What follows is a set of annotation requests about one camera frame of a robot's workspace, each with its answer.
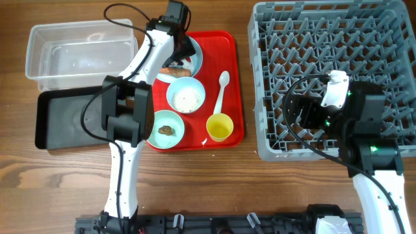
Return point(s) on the light blue bowl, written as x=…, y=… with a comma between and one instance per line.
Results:
x=185, y=95

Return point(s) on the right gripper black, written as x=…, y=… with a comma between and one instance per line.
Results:
x=312, y=104

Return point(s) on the red serving tray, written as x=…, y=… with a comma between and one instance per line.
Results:
x=219, y=54

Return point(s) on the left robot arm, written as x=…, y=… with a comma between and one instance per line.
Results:
x=127, y=112

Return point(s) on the white plastic spoon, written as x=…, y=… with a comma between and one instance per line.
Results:
x=224, y=80

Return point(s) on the black waste tray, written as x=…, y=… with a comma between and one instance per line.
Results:
x=70, y=118

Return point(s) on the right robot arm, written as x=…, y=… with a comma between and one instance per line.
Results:
x=351, y=112

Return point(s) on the clear plastic bin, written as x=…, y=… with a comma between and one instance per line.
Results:
x=78, y=54

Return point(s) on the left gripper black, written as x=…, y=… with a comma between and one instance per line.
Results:
x=187, y=51

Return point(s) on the large light blue plate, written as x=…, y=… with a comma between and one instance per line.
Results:
x=192, y=63

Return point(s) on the brown food scrap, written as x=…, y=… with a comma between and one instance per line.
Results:
x=166, y=130

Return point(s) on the grey dishwasher rack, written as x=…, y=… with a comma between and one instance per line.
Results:
x=318, y=49

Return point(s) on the green small bowl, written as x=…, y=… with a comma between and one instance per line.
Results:
x=166, y=117

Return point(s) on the yellow plastic cup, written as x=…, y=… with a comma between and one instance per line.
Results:
x=219, y=127

